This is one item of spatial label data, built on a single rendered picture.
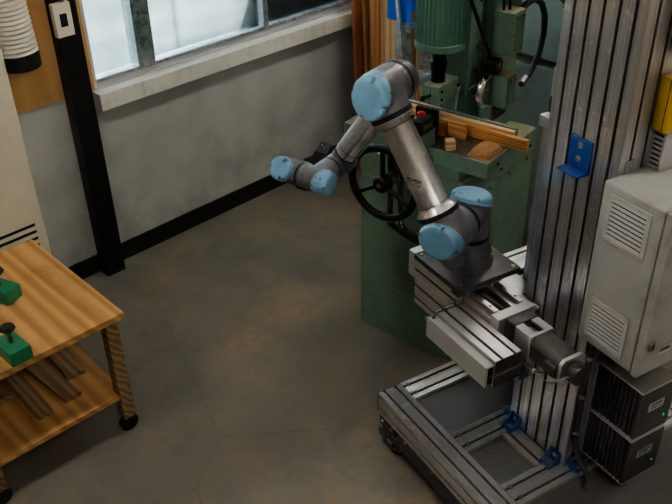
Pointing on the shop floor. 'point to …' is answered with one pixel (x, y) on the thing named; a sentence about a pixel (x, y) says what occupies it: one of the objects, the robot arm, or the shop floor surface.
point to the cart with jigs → (53, 353)
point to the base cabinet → (399, 295)
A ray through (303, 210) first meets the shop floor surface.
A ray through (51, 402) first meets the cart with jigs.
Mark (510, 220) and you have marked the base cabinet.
